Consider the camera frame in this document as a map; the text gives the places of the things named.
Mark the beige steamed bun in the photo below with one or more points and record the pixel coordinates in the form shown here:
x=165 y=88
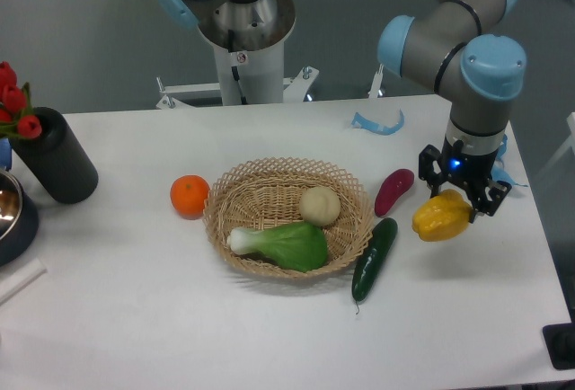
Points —
x=319 y=206

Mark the blue tape strip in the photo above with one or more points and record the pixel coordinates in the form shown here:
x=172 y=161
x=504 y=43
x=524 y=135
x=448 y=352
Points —
x=360 y=122

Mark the red artificial tulips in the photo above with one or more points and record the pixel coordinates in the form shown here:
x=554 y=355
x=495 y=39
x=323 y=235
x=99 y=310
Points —
x=18 y=119

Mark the blue tape scrap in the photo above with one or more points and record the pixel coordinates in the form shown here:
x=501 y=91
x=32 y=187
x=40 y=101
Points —
x=498 y=171

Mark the yellow bell pepper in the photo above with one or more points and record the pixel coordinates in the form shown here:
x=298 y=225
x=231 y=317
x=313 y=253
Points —
x=442 y=217

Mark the orange tangerine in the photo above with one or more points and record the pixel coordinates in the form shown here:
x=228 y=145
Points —
x=188 y=194

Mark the woven wicker basket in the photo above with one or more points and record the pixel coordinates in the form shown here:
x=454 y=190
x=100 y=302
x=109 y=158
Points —
x=265 y=193

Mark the green cucumber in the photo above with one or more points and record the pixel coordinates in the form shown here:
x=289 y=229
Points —
x=372 y=260

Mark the black device at edge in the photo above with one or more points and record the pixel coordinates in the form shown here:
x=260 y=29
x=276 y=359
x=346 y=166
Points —
x=559 y=341

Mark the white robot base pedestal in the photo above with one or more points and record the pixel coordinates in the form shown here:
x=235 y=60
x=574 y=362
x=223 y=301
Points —
x=248 y=43

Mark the green bok choy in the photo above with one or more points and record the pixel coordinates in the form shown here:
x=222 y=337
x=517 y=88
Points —
x=298 y=246

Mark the black cylindrical vase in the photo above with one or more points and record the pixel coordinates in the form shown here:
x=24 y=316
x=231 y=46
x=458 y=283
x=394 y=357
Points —
x=57 y=159

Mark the white metal frame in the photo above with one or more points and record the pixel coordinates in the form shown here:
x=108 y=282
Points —
x=296 y=89

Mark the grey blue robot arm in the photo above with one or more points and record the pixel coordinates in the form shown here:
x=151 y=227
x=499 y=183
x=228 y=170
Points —
x=453 y=53

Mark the metal bowl dark rim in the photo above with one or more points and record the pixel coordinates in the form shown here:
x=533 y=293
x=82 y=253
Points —
x=19 y=219

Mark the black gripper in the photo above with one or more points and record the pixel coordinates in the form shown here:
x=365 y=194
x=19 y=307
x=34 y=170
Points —
x=465 y=160

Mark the purple sweet potato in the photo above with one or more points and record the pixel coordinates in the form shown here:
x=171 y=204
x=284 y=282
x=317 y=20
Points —
x=392 y=188

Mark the white flat stick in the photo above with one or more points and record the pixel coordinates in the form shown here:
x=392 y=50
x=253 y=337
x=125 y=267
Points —
x=14 y=281

